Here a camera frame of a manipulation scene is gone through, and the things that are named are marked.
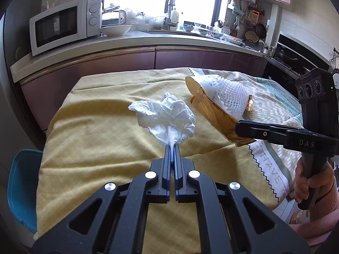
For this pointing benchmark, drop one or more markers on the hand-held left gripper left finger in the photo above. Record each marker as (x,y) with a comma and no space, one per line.
(168,169)

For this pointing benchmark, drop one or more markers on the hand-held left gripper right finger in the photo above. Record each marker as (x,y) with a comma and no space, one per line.
(178,169)

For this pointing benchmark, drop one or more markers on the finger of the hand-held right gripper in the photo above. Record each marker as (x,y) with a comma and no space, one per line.
(259,132)

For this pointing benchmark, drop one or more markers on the white foam fruit net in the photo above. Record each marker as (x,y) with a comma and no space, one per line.
(233,98)

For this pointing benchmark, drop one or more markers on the orange snack wrapper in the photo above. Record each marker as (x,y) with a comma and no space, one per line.
(217,113)

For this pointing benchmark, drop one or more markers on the white tissue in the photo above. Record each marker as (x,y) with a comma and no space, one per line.
(169,116)

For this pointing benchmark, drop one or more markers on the white dotted paper cup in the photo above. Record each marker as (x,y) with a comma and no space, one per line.
(192,86)

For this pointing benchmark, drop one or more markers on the person's right forearm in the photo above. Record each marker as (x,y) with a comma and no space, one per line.
(325,217)

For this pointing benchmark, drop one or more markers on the person's right hand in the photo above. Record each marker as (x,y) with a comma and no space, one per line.
(300,185)

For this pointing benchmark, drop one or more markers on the grey white patterned cloth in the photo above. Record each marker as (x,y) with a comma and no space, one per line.
(267,111)

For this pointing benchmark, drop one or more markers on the round grey appliance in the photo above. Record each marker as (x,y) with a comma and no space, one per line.
(336,79)

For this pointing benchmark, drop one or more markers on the black built-in oven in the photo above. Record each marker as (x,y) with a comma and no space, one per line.
(291,53)

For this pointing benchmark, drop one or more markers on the yellow tablecloth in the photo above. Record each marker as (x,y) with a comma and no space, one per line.
(92,143)

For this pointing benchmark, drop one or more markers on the clear plastic bag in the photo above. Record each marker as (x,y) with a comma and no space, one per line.
(299,217)

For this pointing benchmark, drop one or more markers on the plate with food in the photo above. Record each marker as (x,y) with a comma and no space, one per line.
(235,40)

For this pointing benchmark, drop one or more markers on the round yellow trivet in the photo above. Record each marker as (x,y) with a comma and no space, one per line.
(251,37)

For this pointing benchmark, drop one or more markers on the black frying pan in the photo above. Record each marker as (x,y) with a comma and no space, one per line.
(261,31)

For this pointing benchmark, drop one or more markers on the utensil holder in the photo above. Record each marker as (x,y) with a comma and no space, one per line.
(224,27)

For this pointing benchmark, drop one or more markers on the orange grater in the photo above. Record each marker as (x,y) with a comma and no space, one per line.
(254,16)

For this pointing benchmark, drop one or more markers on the kitchen counter with cabinets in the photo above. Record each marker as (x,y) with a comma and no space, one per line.
(119,63)

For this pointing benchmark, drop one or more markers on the kitchen sink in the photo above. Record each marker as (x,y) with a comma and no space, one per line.
(180,33)

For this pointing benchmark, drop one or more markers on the white soap bottle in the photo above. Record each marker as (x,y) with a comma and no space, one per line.
(174,16)

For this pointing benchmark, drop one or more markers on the metal kitchen faucet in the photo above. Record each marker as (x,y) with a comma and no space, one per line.
(170,18)

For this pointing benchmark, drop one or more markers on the large white bowl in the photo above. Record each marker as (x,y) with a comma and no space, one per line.
(115,30)

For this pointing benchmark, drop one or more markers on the pot with glass lid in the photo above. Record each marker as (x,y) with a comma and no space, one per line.
(110,16)

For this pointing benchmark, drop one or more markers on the white microwave oven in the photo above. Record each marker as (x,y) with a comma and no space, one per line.
(58,26)

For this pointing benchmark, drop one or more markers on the small white ornament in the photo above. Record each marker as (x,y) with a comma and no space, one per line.
(50,4)

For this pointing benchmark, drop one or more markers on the blue wall rack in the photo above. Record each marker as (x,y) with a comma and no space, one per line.
(237,9)

